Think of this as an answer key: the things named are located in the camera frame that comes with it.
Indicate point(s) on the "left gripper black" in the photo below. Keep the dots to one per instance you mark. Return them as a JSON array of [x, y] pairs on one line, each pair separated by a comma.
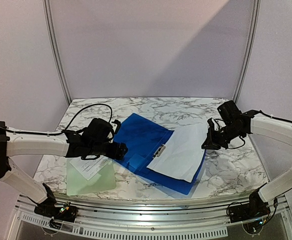
[[113, 154]]

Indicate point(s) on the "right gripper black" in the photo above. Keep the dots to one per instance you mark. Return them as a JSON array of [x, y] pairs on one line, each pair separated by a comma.
[[213, 136]]

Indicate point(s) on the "blue file folder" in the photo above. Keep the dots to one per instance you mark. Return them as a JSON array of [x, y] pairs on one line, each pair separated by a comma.
[[142, 138]]

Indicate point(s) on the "metal folder clip mechanism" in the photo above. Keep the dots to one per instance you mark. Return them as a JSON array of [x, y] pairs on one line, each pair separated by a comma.
[[159, 151]]

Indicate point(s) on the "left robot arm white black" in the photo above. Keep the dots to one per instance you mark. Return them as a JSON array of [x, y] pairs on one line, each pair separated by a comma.
[[89, 143]]

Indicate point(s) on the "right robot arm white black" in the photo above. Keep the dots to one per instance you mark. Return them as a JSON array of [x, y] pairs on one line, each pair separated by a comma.
[[241, 124]]

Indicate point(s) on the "printed white paper sheet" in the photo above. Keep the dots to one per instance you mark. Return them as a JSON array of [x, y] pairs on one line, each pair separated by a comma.
[[89, 168]]

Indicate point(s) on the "green translucent clipboard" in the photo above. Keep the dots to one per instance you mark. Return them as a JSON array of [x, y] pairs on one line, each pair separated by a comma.
[[76, 184]]

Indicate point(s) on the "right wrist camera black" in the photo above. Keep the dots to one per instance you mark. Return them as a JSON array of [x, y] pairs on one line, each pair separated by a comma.
[[213, 124]]

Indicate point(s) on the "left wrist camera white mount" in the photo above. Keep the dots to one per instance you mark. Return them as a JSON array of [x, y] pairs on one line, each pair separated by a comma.
[[116, 125]]

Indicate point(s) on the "aluminium front rail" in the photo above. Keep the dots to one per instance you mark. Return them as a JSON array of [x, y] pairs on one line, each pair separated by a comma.
[[160, 219]]

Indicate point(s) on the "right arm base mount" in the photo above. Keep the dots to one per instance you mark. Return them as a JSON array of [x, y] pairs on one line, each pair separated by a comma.
[[255, 214]]

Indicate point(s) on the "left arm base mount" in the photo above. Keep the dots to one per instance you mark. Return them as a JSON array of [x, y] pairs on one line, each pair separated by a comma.
[[57, 214]]

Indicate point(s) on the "right aluminium corner post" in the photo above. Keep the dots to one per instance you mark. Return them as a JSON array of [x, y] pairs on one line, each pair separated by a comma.
[[248, 49]]

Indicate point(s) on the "aluminium corner post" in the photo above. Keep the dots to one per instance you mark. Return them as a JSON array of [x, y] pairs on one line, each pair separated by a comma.
[[248, 49], [55, 50]]

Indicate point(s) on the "left aluminium corner post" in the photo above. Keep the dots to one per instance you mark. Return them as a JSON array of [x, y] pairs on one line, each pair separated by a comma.
[[55, 50]]

